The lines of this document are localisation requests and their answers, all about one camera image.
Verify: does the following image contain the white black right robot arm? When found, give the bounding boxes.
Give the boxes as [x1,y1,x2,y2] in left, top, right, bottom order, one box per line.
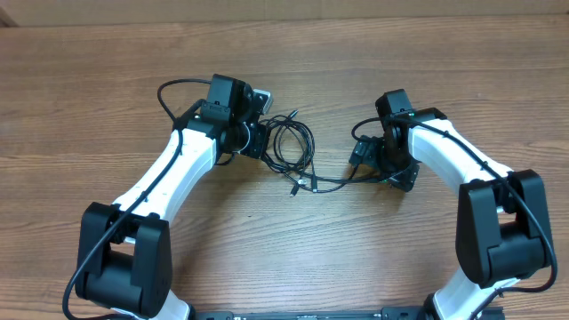
[350,108,558,319]

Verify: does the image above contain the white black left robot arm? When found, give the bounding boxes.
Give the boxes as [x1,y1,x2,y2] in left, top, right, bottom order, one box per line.
[66,129,220,319]

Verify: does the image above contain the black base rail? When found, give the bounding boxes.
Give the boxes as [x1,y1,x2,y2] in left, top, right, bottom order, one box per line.
[188,307,433,320]

